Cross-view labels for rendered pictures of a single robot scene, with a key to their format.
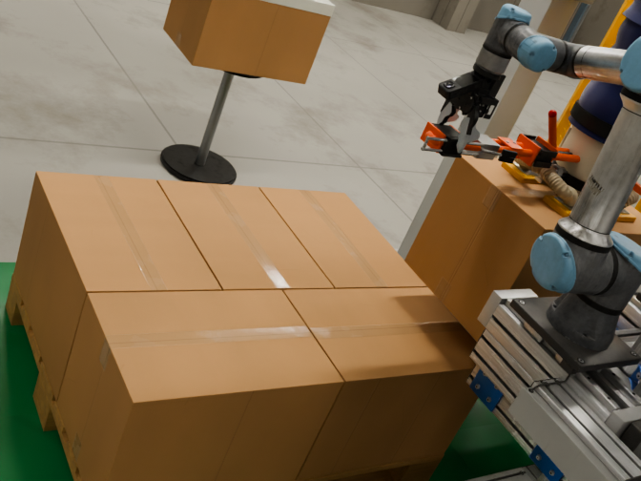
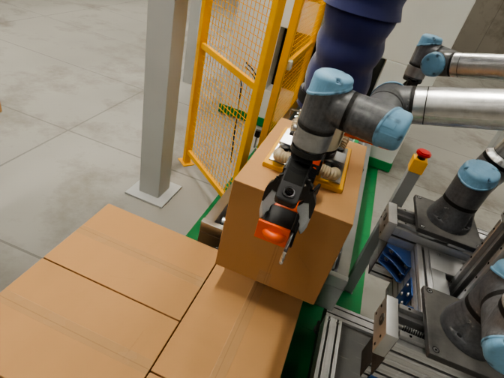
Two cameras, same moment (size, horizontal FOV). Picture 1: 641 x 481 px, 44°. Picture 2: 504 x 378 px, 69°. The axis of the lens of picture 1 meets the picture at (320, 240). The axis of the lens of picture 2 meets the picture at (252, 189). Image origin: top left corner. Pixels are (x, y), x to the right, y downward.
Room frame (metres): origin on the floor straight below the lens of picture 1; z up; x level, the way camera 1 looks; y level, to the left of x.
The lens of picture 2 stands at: (1.47, 0.28, 1.74)
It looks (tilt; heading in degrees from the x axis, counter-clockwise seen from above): 35 degrees down; 322
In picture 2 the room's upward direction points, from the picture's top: 15 degrees clockwise
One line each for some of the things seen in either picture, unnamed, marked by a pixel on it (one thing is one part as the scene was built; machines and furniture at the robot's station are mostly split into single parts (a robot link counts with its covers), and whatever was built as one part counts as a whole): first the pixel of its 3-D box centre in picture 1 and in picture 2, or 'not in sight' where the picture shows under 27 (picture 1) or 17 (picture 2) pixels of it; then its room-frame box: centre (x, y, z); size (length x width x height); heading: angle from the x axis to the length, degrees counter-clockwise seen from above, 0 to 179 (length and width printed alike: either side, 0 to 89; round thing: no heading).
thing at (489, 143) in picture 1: (481, 146); not in sight; (2.03, -0.29, 1.20); 0.07 x 0.07 x 0.04; 42
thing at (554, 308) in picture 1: (589, 310); (481, 321); (1.59, -0.60, 1.09); 0.15 x 0.15 x 0.10
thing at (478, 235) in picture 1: (534, 248); (295, 201); (2.33, -0.63, 0.87); 0.60 x 0.40 x 0.40; 131
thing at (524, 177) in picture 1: (549, 171); (287, 145); (2.42, -0.57, 1.09); 0.34 x 0.10 x 0.05; 132
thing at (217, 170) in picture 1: (216, 115); not in sight; (3.66, 0.72, 0.31); 0.40 x 0.40 x 0.62
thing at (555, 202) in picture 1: (593, 204); (335, 161); (2.27, -0.70, 1.10); 0.34 x 0.10 x 0.05; 132
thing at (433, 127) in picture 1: (444, 138); (276, 223); (1.95, -0.18, 1.20); 0.08 x 0.07 x 0.05; 132
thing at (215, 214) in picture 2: not in sight; (273, 142); (3.34, -1.26, 0.50); 2.31 x 0.05 x 0.19; 131
